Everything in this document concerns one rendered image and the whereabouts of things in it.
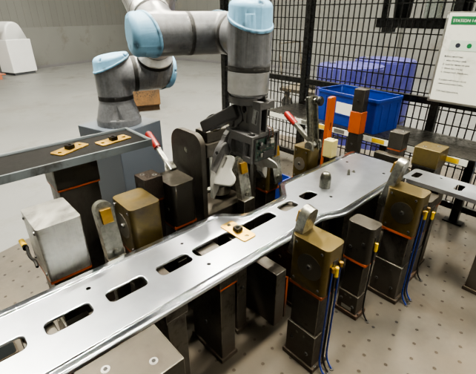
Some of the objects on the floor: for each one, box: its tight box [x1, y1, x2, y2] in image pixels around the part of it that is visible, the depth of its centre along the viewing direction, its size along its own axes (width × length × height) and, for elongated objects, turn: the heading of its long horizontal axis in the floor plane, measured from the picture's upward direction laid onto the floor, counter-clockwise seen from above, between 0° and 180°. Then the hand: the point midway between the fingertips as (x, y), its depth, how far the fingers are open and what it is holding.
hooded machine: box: [0, 22, 37, 76], centre depth 916 cm, size 71×58×127 cm
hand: (238, 186), depth 75 cm, fingers open, 14 cm apart
